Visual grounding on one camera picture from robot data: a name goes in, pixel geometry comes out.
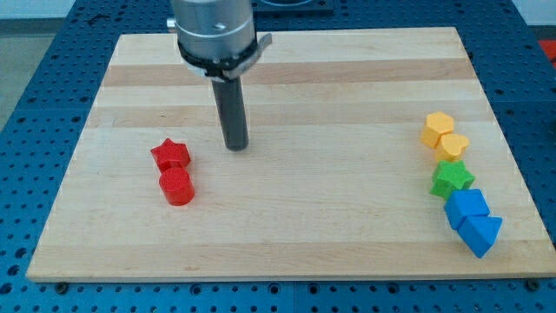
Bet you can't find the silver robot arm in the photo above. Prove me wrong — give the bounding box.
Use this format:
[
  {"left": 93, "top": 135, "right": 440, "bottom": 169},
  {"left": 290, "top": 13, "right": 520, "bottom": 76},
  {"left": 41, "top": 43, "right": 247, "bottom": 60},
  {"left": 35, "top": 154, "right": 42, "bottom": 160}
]
[{"left": 171, "top": 0, "right": 256, "bottom": 61}]

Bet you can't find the wooden board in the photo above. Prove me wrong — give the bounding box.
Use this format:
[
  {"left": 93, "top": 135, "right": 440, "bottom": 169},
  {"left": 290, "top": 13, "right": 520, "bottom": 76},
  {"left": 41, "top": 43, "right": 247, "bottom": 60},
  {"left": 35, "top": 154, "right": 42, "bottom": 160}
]
[{"left": 27, "top": 27, "right": 555, "bottom": 283}]

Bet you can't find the red star block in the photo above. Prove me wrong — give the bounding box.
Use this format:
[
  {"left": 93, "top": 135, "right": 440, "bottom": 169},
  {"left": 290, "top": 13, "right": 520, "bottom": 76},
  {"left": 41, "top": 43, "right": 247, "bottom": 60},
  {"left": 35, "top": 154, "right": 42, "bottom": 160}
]
[{"left": 150, "top": 138, "right": 191, "bottom": 173}]

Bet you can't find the green star block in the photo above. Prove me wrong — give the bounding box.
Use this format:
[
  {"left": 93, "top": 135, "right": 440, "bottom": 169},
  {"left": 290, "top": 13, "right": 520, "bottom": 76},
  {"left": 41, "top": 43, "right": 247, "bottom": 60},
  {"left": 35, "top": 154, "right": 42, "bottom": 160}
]
[{"left": 429, "top": 160, "right": 475, "bottom": 201}]

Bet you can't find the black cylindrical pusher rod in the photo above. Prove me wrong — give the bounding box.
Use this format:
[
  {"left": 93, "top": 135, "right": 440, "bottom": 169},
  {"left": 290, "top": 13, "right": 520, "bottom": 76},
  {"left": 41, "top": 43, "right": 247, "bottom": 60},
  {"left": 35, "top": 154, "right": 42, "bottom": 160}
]
[{"left": 211, "top": 78, "right": 249, "bottom": 151}]

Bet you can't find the red cylinder block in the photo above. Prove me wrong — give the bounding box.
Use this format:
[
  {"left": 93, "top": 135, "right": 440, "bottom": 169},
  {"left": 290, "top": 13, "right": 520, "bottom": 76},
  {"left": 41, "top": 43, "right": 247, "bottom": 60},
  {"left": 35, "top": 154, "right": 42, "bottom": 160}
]
[{"left": 159, "top": 168, "right": 195, "bottom": 206}]

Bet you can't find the yellow hexagon block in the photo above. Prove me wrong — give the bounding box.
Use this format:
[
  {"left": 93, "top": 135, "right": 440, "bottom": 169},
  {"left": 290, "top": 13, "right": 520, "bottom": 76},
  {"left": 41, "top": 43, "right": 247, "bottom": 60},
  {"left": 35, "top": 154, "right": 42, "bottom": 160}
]
[{"left": 420, "top": 111, "right": 454, "bottom": 149}]

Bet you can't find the yellow heart block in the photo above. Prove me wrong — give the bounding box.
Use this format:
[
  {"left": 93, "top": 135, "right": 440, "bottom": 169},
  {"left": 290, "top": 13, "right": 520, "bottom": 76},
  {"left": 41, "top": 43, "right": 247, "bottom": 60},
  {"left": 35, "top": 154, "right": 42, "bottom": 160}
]
[{"left": 434, "top": 134, "right": 470, "bottom": 162}]

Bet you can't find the blue cube block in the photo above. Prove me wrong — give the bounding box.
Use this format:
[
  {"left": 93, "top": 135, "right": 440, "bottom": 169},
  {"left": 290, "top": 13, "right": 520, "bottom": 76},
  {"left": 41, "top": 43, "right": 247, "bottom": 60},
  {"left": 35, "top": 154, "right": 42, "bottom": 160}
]
[{"left": 444, "top": 189, "right": 490, "bottom": 230}]

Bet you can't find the blue triangle block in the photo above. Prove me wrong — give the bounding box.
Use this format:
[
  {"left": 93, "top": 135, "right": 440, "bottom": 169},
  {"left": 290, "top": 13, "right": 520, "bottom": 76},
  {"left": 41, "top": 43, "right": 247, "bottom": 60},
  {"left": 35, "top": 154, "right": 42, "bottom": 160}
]
[{"left": 457, "top": 216, "right": 503, "bottom": 258}]

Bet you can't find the black clamp ring with cable tie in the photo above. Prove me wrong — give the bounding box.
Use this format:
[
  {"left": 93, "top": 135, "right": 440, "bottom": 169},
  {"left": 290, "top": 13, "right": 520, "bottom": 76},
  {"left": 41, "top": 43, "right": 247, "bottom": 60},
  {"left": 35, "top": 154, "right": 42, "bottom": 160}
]
[{"left": 176, "top": 32, "right": 274, "bottom": 83}]

